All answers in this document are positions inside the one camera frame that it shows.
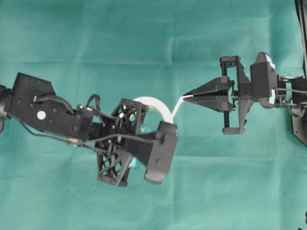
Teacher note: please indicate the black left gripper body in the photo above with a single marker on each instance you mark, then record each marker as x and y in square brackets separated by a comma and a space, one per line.
[112, 158]

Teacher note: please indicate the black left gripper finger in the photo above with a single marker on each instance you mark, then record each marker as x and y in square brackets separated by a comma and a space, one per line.
[147, 128]
[134, 163]

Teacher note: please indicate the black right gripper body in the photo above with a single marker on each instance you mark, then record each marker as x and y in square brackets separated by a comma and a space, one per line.
[242, 97]

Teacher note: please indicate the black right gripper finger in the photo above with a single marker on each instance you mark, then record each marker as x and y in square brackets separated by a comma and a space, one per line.
[216, 102]
[217, 87]

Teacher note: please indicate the white duct tape roll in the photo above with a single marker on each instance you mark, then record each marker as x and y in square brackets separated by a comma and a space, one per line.
[160, 107]

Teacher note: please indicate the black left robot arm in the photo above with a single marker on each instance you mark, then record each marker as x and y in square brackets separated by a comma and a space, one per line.
[33, 102]

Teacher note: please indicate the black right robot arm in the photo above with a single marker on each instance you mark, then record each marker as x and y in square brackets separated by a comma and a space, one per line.
[291, 92]

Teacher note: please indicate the green cloth table cover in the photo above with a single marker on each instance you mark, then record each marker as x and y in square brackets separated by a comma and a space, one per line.
[163, 49]

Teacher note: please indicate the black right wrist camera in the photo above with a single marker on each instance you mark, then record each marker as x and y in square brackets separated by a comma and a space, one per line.
[264, 80]

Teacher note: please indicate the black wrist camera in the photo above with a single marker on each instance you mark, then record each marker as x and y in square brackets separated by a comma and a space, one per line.
[264, 80]
[155, 150]

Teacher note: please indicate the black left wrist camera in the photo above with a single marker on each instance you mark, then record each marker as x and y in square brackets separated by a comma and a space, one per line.
[155, 150]

